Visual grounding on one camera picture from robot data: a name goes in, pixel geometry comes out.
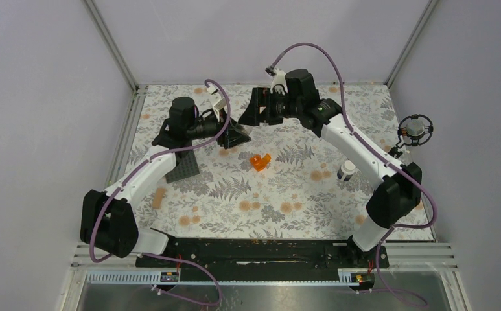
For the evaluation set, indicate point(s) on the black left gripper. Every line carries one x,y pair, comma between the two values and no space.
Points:
231,137

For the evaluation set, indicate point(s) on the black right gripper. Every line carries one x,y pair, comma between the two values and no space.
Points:
260,98

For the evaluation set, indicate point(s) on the orange pill organizer box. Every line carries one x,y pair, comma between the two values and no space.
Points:
259,162

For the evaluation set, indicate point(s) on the clear pill bottle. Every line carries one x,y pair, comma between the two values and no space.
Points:
243,130

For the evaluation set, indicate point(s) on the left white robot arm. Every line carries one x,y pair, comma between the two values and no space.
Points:
108,220

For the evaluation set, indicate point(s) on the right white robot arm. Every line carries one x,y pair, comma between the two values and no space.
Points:
395,185

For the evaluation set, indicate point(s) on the grey studded baseplate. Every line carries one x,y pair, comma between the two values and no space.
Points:
186,167

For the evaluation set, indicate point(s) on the floral patterned mat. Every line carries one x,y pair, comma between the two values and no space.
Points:
298,195

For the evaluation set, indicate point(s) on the tan wooden block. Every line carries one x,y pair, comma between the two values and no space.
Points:
158,198

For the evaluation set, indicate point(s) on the white blue pill bottle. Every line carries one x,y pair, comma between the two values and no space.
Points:
346,171

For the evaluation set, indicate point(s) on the microphone on black stand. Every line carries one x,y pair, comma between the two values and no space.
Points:
413,131

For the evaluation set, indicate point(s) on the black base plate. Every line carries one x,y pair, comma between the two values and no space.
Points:
263,260

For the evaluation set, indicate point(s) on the aluminium frame rail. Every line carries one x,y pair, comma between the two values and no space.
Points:
402,256

